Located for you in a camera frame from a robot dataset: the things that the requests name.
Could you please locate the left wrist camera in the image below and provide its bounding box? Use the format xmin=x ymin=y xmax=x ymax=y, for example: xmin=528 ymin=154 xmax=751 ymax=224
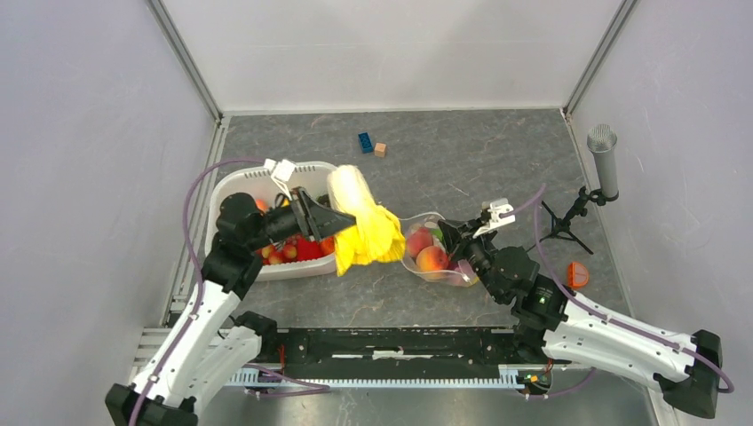
xmin=263 ymin=158 xmax=297 ymax=199

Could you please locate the orange toy peach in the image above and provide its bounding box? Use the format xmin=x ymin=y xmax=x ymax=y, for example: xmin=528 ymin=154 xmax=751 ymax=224
xmin=416 ymin=246 xmax=449 ymax=272

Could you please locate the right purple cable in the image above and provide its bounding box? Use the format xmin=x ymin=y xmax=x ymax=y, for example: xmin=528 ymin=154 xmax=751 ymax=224
xmin=503 ymin=183 xmax=735 ymax=394

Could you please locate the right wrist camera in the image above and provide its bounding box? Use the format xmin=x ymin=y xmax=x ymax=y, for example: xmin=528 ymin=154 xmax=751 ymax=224
xmin=473 ymin=198 xmax=516 ymax=238

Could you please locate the purple toy onion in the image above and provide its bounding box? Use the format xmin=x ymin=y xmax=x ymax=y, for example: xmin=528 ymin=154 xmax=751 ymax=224
xmin=450 ymin=260 xmax=478 ymax=288

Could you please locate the orange toy tomato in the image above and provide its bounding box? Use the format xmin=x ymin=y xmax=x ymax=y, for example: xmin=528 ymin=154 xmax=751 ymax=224
xmin=319 ymin=237 xmax=335 ymax=256

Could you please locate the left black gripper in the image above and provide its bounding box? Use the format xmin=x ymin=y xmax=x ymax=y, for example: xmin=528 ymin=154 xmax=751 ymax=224
xmin=247 ymin=186 xmax=357 ymax=251

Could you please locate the yellow toy cabbage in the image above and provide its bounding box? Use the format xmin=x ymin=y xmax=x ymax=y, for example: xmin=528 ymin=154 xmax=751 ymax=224
xmin=327 ymin=165 xmax=406 ymax=276

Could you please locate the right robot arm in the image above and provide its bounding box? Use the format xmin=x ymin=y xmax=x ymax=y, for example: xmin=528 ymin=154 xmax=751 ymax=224
xmin=439 ymin=219 xmax=721 ymax=419

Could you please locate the purple cable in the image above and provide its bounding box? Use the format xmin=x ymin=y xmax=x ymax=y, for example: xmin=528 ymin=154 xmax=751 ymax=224
xmin=128 ymin=157 xmax=266 ymax=426
xmin=503 ymin=183 xmax=735 ymax=394

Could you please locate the clear polka dot zip bag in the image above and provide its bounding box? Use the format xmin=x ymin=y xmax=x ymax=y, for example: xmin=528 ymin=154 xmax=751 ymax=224
xmin=400 ymin=211 xmax=480 ymax=288

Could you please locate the grey microphone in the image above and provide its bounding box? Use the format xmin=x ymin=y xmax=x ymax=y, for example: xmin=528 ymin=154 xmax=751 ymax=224
xmin=587 ymin=124 xmax=619 ymax=201

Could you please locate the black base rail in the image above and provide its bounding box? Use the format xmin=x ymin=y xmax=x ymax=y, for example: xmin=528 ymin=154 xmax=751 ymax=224
xmin=253 ymin=327 xmax=549 ymax=380

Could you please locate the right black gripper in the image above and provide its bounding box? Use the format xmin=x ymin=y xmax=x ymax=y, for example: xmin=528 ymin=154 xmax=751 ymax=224
xmin=436 ymin=217 xmax=504 ymax=304

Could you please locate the pink toy peach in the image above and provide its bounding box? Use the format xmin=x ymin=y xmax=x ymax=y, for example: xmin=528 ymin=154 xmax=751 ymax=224
xmin=406 ymin=226 xmax=433 ymax=258

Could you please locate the green toy vegetable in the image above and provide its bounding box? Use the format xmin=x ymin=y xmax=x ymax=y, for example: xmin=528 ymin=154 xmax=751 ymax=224
xmin=429 ymin=228 xmax=444 ymax=241

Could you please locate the wooden cube centre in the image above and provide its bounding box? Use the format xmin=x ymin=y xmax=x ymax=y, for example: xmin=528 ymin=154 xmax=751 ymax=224
xmin=374 ymin=143 xmax=387 ymax=158

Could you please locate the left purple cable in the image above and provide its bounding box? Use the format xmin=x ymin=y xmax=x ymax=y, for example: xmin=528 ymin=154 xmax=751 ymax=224
xmin=128 ymin=157 xmax=266 ymax=426

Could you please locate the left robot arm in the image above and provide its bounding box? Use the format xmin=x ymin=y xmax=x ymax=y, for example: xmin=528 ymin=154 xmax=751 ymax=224
xmin=105 ymin=187 xmax=356 ymax=425

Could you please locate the blue lego brick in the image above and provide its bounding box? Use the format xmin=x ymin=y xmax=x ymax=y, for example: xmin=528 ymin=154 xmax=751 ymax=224
xmin=358 ymin=132 xmax=375 ymax=154

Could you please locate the orange round toy slice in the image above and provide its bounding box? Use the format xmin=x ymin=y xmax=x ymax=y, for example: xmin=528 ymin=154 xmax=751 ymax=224
xmin=567 ymin=262 xmax=590 ymax=289

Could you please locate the red toy pepper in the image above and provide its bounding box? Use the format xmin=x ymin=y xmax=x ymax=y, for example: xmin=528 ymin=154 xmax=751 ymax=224
xmin=295 ymin=235 xmax=324 ymax=262

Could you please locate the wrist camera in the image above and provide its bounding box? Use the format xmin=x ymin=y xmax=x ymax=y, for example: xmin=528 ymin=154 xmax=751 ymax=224
xmin=473 ymin=198 xmax=516 ymax=238
xmin=263 ymin=158 xmax=297 ymax=199

